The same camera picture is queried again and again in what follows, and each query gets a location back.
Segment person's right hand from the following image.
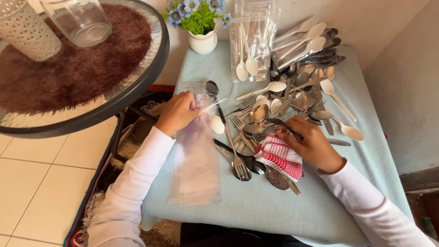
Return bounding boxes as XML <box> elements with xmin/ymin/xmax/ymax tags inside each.
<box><xmin>274</xmin><ymin>115</ymin><xmax>347</xmax><ymax>174</ymax></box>

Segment artificial blue flower plant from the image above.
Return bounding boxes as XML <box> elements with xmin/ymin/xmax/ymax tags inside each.
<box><xmin>161</xmin><ymin>0</ymin><xmax>232</xmax><ymax>35</ymax></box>

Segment red white checked cloth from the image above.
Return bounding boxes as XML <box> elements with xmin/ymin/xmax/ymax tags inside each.
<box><xmin>254</xmin><ymin>133</ymin><xmax>304</xmax><ymax>182</ymax></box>

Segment white ribbed flower pot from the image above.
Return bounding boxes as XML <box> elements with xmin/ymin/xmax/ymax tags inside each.
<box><xmin>188</xmin><ymin>29</ymin><xmax>218</xmax><ymax>55</ymax></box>

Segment dark metal table knife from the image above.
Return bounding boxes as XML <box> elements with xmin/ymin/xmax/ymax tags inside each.
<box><xmin>264</xmin><ymin>118</ymin><xmax>352</xmax><ymax>147</ymax></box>

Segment pack of clear plastic bags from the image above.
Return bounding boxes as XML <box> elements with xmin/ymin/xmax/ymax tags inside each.
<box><xmin>229</xmin><ymin>0</ymin><xmax>282</xmax><ymax>83</ymax></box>

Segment clear glass jar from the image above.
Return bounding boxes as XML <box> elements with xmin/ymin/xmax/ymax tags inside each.
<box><xmin>39</xmin><ymin>0</ymin><xmax>112</xmax><ymax>47</ymax></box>

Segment person's left hand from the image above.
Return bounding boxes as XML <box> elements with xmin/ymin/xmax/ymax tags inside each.
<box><xmin>154</xmin><ymin>91</ymin><xmax>203</xmax><ymax>138</ymax></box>

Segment brown fluffy round mat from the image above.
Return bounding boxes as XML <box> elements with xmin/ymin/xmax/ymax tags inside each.
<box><xmin>0</xmin><ymin>3</ymin><xmax>153</xmax><ymax>115</ymax></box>

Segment round glass side table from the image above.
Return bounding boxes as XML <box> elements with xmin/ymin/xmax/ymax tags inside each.
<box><xmin>0</xmin><ymin>0</ymin><xmax>170</xmax><ymax>163</ymax></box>

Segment white lattice container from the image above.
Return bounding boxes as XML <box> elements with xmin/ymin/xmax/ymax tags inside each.
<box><xmin>0</xmin><ymin>0</ymin><xmax>62</xmax><ymax>62</ymax></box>

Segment light blue table cloth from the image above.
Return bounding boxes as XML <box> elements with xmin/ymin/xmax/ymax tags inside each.
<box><xmin>141</xmin><ymin>40</ymin><xmax>414</xmax><ymax>247</ymax></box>

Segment clear plastic zip bag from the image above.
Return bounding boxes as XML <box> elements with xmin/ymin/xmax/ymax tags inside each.
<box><xmin>167</xmin><ymin>81</ymin><xmax>227</xmax><ymax>206</ymax></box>

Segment bagged white spoon set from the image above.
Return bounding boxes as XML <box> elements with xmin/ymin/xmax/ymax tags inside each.
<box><xmin>274</xmin><ymin>22</ymin><xmax>342</xmax><ymax>52</ymax></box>
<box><xmin>274</xmin><ymin>16</ymin><xmax>338</xmax><ymax>43</ymax></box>
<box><xmin>277</xmin><ymin>36</ymin><xmax>346</xmax><ymax>71</ymax></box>

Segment patterned fringed rug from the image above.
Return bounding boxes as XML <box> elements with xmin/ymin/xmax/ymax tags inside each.
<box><xmin>63</xmin><ymin>91</ymin><xmax>182</xmax><ymax>247</ymax></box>

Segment person's black trousers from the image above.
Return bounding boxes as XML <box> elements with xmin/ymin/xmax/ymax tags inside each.
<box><xmin>180</xmin><ymin>223</ymin><xmax>309</xmax><ymax>247</ymax></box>

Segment pile of metal cutlery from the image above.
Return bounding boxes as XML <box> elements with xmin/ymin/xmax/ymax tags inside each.
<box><xmin>213</xmin><ymin>51</ymin><xmax>347</xmax><ymax>196</ymax></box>

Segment white plastic spoon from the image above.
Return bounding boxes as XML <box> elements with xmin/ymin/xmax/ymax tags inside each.
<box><xmin>324</xmin><ymin>106</ymin><xmax>365</xmax><ymax>142</ymax></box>
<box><xmin>209</xmin><ymin>115</ymin><xmax>225</xmax><ymax>135</ymax></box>
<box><xmin>320</xmin><ymin>79</ymin><xmax>357</xmax><ymax>122</ymax></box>
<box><xmin>236</xmin><ymin>81</ymin><xmax>287</xmax><ymax>101</ymax></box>

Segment dark metal spoon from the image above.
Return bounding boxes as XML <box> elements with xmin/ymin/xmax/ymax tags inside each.
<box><xmin>205</xmin><ymin>81</ymin><xmax>228</xmax><ymax>125</ymax></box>

